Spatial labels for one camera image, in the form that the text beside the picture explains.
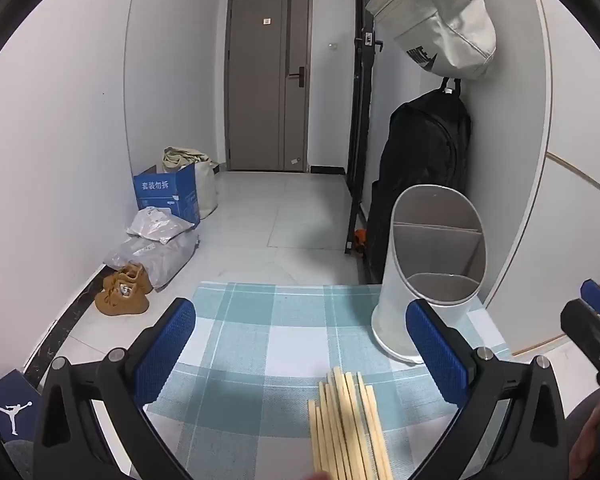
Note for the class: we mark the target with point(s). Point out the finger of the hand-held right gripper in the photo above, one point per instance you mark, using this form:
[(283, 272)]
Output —
[(596, 292), (587, 327)]

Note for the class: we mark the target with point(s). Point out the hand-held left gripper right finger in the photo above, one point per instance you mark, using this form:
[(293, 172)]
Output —
[(435, 350)]

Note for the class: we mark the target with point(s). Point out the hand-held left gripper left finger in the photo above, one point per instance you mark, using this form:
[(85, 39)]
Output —
[(165, 350)]

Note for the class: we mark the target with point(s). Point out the white oval utensil holder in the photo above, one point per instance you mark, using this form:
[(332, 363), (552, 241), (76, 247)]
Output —
[(430, 260)]

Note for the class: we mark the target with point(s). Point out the pile of wooden chopsticks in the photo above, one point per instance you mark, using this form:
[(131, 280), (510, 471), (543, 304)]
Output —
[(347, 430)]

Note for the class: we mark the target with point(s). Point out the person's right hand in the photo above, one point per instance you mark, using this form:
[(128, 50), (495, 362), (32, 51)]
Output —
[(587, 435)]

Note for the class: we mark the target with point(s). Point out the person's right leg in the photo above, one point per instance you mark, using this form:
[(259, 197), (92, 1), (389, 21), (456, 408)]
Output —
[(576, 407)]

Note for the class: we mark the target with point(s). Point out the person's leg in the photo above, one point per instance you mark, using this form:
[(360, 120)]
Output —
[(22, 460), (576, 407)]

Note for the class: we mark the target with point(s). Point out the large grey plastic package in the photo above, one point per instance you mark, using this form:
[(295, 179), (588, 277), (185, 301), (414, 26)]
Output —
[(155, 257)]

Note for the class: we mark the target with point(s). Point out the teal plaid tablecloth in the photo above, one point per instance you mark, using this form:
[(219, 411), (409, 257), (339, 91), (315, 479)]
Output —
[(260, 340)]

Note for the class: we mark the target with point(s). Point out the small grey plastic package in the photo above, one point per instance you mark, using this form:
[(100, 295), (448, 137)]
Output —
[(157, 225)]

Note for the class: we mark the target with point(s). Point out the small orange object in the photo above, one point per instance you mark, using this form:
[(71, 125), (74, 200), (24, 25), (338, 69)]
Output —
[(360, 237)]

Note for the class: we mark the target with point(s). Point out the blue cardboard box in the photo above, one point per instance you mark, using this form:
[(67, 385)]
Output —
[(167, 192)]

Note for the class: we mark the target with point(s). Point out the dark blue shoe box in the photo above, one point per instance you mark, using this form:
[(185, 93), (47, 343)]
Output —
[(12, 410)]

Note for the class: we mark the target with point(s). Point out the person's left leg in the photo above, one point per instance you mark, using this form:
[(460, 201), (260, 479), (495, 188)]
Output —
[(22, 460)]

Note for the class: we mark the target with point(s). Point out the black backpack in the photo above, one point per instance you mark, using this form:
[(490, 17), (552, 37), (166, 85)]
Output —
[(420, 170)]

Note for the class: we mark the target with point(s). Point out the black metal door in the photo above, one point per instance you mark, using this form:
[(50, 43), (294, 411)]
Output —
[(360, 110)]

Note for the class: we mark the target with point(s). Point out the grey-brown door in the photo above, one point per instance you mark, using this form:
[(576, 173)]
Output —
[(260, 85)]

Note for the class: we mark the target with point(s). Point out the beige hanging bag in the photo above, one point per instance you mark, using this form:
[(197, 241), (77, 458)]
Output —
[(432, 15)]

